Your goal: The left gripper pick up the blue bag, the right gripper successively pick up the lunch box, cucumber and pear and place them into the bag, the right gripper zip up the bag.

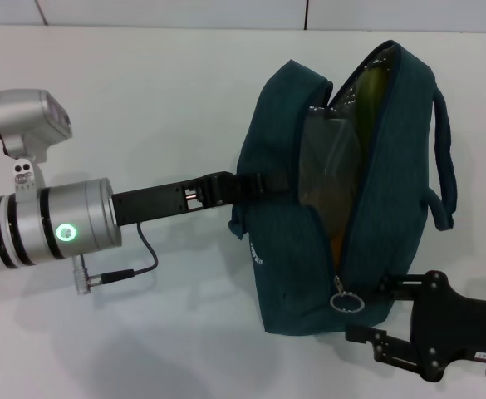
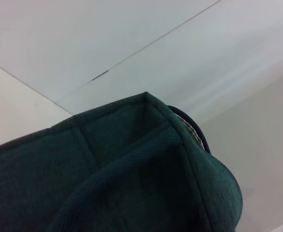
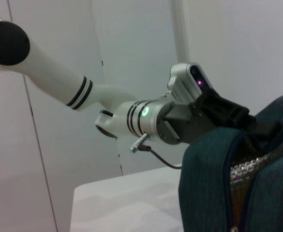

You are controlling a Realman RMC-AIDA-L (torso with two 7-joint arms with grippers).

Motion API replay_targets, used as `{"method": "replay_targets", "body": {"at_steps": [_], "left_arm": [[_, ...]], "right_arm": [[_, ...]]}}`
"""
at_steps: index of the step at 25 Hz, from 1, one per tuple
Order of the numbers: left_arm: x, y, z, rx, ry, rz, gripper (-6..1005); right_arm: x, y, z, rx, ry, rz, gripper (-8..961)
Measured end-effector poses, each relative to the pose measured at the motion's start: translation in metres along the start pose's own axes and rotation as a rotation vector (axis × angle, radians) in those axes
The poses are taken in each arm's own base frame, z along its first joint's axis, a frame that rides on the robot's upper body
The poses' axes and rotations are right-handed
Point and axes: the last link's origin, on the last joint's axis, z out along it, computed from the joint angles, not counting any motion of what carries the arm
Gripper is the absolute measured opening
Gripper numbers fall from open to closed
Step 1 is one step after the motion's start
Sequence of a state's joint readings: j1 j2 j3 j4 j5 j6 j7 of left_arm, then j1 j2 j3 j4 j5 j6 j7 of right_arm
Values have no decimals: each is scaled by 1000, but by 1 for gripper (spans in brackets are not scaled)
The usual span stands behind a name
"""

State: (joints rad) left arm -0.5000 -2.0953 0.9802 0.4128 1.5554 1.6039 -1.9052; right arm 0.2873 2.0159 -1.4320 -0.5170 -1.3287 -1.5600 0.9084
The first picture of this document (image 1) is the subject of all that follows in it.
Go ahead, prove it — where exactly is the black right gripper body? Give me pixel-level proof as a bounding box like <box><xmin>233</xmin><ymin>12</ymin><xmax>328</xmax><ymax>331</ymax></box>
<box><xmin>406</xmin><ymin>268</ymin><xmax>486</xmax><ymax>384</ymax></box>

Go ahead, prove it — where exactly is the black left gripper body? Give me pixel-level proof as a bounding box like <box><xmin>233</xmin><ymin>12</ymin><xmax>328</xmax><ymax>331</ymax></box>
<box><xmin>110</xmin><ymin>175</ymin><xmax>211</xmax><ymax>229</ymax></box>

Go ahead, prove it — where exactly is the orange yellow pear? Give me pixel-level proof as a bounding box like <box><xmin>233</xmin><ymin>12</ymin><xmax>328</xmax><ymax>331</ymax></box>
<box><xmin>329</xmin><ymin>232</ymin><xmax>347</xmax><ymax>267</ymax></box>

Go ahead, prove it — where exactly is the dark teal insulated lunch bag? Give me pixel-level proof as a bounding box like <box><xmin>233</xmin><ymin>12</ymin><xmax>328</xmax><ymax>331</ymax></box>
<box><xmin>228</xmin><ymin>39</ymin><xmax>459</xmax><ymax>337</ymax></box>

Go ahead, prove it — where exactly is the clear food container blue lid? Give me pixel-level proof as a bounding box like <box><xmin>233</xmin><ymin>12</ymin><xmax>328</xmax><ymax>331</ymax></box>
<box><xmin>297</xmin><ymin>108</ymin><xmax>362</xmax><ymax>234</ymax></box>

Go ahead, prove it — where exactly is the green cucumber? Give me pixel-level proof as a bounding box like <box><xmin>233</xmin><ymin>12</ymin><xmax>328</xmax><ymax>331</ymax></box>
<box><xmin>351</xmin><ymin>68</ymin><xmax>393</xmax><ymax>145</ymax></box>

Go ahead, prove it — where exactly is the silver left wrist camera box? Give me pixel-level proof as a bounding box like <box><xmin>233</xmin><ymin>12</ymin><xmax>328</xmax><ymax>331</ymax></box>
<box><xmin>0</xmin><ymin>88</ymin><xmax>74</xmax><ymax>205</ymax></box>

